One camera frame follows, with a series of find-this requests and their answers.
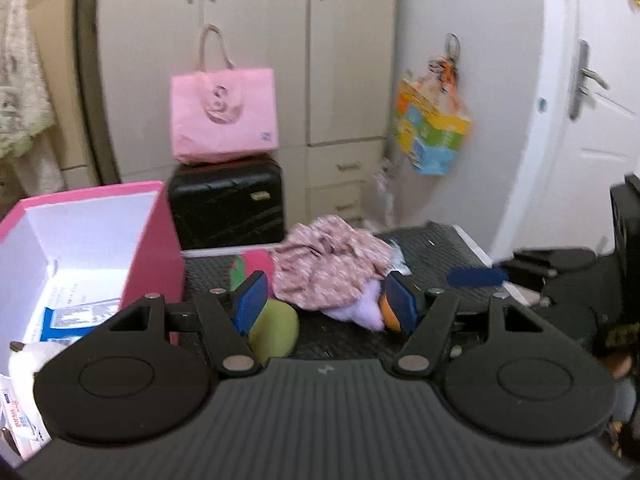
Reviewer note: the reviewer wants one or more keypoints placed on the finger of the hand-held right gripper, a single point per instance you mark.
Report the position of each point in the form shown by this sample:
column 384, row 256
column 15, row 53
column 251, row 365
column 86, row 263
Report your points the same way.
column 475, row 277
column 527, row 296

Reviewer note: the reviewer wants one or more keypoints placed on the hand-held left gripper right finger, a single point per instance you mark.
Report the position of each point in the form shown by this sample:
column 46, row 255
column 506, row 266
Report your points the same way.
column 400, row 302

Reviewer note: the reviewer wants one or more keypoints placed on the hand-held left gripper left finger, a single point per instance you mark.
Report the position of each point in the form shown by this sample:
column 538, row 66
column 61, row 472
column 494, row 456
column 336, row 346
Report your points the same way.
column 252, row 300

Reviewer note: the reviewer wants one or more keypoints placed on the orange plush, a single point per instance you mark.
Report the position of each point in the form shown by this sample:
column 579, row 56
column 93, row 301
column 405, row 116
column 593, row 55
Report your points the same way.
column 386, row 315

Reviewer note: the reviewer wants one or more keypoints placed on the green mango plush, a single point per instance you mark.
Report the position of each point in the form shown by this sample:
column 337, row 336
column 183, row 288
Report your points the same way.
column 277, row 325

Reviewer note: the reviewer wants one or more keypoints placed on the red strawberry plush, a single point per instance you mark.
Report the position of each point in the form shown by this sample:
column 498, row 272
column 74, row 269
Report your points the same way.
column 257, row 262

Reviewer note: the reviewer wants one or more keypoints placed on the purple plush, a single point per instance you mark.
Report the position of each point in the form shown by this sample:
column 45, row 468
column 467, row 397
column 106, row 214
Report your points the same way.
column 357, row 310

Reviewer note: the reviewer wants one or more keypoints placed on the pink floral cloth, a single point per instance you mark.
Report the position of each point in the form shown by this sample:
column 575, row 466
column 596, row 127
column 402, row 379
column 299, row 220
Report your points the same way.
column 325, row 260

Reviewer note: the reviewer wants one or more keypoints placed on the pink cardboard box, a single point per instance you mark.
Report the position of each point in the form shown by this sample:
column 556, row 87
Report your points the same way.
column 155, row 260

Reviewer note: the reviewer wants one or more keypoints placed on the blue packet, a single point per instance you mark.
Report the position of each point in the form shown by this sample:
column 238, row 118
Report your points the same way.
column 75, row 317

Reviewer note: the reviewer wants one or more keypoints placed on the white plush toy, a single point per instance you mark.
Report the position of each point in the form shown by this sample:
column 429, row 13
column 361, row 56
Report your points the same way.
column 30, row 360

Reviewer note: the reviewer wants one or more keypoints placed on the white pink packet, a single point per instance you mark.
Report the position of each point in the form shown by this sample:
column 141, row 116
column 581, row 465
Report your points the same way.
column 20, row 425

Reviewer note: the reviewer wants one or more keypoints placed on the black textured mat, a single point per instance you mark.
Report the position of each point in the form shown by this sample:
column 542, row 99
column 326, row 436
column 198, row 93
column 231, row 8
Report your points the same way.
column 340, row 340

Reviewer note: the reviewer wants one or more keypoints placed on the black suitcase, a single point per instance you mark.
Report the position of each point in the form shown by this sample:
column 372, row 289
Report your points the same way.
column 225, row 210

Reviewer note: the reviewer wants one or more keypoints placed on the small translucent plastic bag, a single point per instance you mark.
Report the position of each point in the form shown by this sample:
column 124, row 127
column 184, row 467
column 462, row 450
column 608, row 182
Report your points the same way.
column 385, row 190

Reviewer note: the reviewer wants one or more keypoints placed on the colourful hanging bag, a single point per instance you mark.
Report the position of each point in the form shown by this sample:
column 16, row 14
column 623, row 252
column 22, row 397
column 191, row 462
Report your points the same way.
column 430, row 130

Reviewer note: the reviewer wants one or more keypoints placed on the pink tote bag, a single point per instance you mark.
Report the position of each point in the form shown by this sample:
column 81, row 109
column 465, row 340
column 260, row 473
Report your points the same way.
column 200, row 135

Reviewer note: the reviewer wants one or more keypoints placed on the white door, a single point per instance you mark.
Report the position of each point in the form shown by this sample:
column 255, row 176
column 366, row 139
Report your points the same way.
column 600, row 135

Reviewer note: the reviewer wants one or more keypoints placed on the printed paper sheet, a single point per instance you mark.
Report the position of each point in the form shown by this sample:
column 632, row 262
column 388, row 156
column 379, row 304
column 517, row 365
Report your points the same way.
column 75, row 292

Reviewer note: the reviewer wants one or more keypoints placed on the grey wardrobe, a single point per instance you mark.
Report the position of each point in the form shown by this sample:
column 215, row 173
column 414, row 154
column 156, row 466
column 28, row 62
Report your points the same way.
column 340, row 60

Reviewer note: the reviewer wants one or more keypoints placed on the white fluffy robe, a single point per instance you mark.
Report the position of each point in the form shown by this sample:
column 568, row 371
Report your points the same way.
column 20, row 85

